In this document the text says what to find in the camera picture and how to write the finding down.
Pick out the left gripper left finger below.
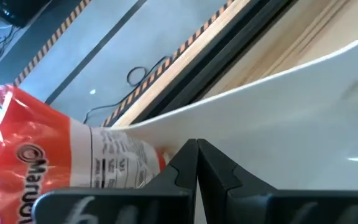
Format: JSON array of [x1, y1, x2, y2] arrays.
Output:
[[142, 138, 199, 197]]

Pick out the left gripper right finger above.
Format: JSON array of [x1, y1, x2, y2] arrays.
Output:
[[197, 138, 277, 224]]

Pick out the orange-red Maruchan noodle pack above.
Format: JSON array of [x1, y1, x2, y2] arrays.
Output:
[[0, 84, 167, 224]]

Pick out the white plastic bin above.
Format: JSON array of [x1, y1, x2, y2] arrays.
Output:
[[113, 24, 358, 224]]

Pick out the black hazard-striped floor mat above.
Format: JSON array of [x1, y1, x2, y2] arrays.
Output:
[[99, 0, 241, 128], [12, 0, 91, 88]]

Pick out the black cabinet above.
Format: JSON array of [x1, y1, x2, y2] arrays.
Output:
[[0, 0, 54, 28]]

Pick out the black floor cable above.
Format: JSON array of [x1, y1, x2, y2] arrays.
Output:
[[82, 55, 172, 125]]

